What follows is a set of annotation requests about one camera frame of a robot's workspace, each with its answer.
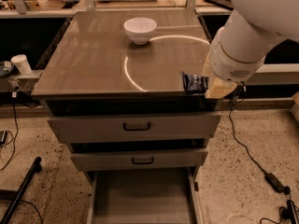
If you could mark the black power adapter brick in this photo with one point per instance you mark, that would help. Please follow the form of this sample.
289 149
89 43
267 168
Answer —
274 182

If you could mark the bottom grey open drawer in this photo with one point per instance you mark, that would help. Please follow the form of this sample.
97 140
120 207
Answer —
149 196

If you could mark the grey drawer cabinet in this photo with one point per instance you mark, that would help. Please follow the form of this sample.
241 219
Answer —
97 70

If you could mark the black pole on floor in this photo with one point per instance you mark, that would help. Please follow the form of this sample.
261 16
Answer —
15 196

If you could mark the blue rxbar blueberry wrapper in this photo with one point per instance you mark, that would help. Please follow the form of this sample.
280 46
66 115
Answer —
194 84

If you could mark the white ceramic bowl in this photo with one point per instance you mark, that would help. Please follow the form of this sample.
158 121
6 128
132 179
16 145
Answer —
140 30

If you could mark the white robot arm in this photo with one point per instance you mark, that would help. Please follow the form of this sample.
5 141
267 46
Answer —
239 48

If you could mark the top grey drawer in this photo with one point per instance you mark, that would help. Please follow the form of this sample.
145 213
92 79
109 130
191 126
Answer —
143 127

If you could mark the white paper cup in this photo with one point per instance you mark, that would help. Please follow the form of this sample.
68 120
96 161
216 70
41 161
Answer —
21 62

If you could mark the middle grey drawer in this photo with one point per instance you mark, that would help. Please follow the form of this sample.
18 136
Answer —
150 159

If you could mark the black plug bottom right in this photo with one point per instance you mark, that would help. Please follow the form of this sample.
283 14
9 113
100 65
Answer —
289 212

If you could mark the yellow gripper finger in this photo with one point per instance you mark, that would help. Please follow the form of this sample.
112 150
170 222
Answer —
218 88
206 71

